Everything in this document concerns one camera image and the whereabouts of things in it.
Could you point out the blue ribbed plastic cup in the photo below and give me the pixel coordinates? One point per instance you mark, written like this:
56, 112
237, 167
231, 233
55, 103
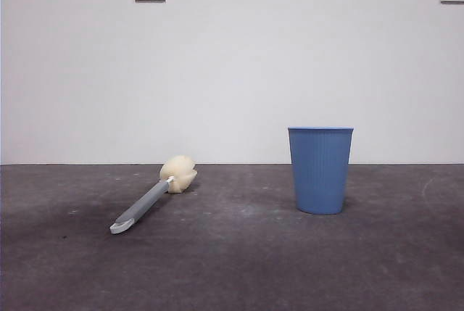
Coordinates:
320, 173

